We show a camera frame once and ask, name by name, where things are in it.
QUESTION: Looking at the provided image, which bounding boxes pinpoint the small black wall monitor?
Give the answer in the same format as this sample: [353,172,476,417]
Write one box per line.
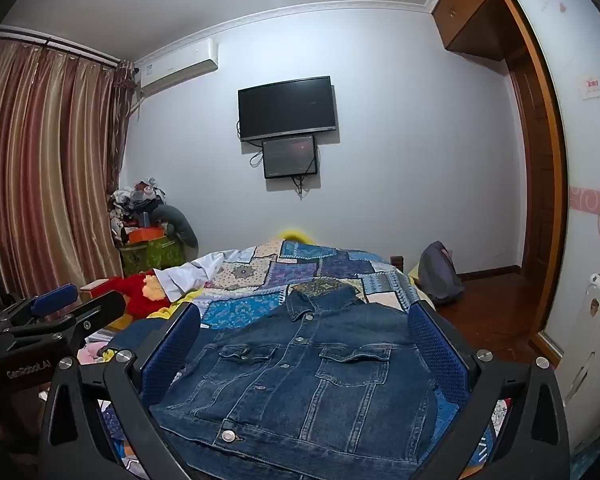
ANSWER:
[261,135,320,180]

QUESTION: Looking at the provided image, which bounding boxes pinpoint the wooden overhead cabinet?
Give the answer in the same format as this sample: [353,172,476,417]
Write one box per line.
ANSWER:
[430,0,512,63]

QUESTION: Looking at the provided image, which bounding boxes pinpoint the pile of mixed clothes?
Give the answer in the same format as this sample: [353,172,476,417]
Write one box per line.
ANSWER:
[107,177,169,241]

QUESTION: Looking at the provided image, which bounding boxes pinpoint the frosted sliding door pink hearts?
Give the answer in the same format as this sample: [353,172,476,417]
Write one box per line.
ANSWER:
[510,0,600,361]

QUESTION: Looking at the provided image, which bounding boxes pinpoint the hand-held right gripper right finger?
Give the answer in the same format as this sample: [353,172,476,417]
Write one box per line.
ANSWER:
[407,300,572,480]

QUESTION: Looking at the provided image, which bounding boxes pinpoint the grey backpack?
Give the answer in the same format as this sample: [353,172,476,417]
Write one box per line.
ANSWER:
[417,241,465,306]

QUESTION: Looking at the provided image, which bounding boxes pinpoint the pink cloth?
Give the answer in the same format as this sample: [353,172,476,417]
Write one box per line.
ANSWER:
[79,342,112,365]

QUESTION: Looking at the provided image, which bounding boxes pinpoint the patchwork bedspread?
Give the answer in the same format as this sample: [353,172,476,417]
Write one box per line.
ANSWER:
[172,240,501,480]

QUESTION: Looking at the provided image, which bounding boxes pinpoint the orange box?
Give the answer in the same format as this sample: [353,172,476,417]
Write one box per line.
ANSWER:
[127,226,167,246]

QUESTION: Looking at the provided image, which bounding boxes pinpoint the grey neck pillow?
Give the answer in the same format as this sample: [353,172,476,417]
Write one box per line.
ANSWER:
[150,204,200,249]

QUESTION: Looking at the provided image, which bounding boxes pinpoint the black wall television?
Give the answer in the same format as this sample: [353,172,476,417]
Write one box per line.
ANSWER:
[237,76,338,143]

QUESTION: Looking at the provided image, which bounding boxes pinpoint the white cloth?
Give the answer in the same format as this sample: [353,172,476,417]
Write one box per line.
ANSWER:
[155,250,242,307]

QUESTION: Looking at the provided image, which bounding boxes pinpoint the blue denim jacket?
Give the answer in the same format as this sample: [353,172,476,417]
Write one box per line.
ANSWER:
[149,285,438,480]

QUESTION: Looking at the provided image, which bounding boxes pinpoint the white appliance with stickers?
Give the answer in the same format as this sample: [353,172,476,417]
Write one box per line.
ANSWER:
[566,270,600,413]

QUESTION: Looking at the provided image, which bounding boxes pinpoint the yellow cushion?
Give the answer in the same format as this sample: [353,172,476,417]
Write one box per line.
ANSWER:
[279,227,315,244]

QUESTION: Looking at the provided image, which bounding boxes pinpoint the red plush toy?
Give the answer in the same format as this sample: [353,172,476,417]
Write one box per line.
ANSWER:
[97,269,174,319]

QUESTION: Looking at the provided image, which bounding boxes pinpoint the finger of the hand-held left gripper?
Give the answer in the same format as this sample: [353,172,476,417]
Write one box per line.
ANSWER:
[0,283,80,329]
[4,290,127,347]

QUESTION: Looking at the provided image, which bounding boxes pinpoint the white air conditioner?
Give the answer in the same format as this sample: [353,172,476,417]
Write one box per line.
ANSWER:
[135,37,220,98]

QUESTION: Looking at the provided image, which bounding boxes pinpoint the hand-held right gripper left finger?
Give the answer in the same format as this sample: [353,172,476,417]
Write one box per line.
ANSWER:
[39,302,203,480]

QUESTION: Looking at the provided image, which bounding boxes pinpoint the striped brown curtain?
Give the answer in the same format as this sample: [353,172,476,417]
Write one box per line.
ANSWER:
[0,37,137,306]

